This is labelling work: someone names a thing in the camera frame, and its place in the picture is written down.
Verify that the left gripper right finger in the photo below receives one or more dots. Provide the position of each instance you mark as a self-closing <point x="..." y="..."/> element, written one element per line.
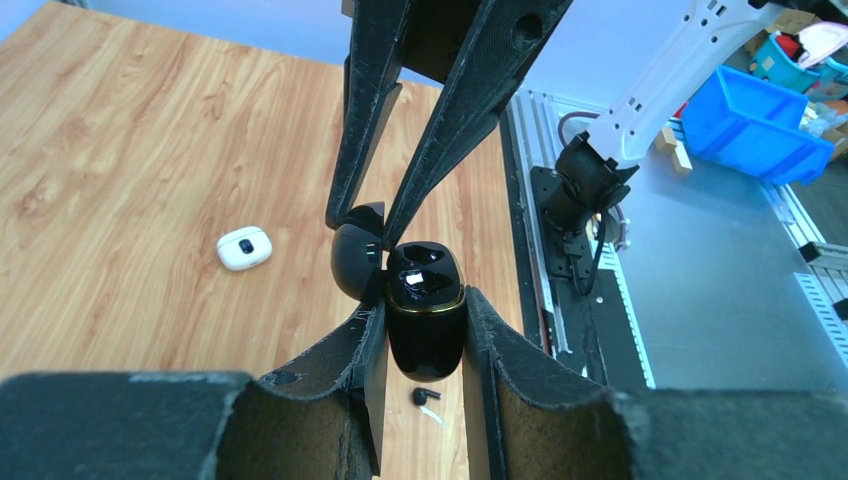
<point x="528" y="416"/>

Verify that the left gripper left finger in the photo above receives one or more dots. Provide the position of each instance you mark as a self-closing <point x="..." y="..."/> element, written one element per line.
<point x="319" y="416"/>

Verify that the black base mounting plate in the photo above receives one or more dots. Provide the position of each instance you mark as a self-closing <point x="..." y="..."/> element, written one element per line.
<point x="576" y="304"/>

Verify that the white earbud charging case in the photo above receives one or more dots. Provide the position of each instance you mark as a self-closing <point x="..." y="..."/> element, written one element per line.
<point x="244" y="248"/>

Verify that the blue plastic storage bin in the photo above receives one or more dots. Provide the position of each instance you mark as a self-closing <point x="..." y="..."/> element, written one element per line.
<point x="752" y="126"/>

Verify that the teal storage bin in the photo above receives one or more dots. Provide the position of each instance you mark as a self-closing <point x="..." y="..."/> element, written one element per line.
<point x="771" y="63"/>

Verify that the black earbud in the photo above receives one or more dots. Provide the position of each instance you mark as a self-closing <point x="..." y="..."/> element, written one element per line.
<point x="420" y="396"/>

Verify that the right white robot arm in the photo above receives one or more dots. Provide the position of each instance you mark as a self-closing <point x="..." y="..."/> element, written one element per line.
<point x="598" y="166"/>

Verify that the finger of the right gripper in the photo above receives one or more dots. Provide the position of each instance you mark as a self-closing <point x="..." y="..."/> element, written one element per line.
<point x="500" y="46"/>
<point x="372" y="70"/>

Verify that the black earbud charging case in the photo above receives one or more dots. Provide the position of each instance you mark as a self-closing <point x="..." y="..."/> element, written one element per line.
<point x="421" y="285"/>

